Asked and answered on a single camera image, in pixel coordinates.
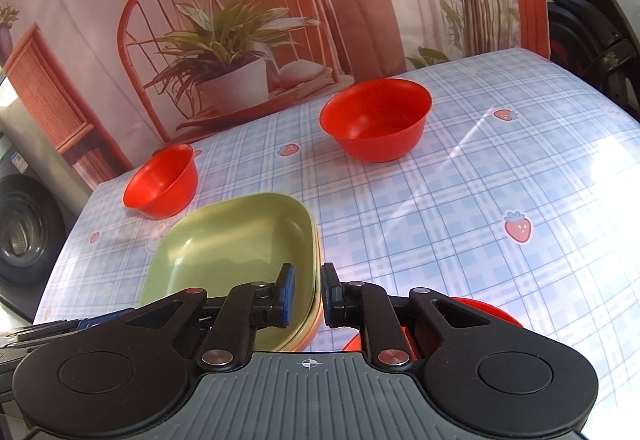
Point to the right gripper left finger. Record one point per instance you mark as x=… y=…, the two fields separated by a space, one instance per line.
x=249 y=307

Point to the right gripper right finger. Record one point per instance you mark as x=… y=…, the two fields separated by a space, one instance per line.
x=378 y=316

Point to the green plate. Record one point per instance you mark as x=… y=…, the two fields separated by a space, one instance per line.
x=241 y=240

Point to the red bowl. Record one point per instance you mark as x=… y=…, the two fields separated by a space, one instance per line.
x=378 y=121
x=455 y=319
x=165 y=185

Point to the washing machine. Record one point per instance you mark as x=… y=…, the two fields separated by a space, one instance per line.
x=35 y=219

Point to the plaid strawberry tablecloth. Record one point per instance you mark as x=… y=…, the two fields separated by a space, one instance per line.
x=523 y=192

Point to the printed room backdrop cloth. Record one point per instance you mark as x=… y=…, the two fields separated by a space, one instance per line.
x=109 y=82

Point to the black exercise bike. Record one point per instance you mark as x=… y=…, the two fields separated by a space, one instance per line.
x=594 y=40

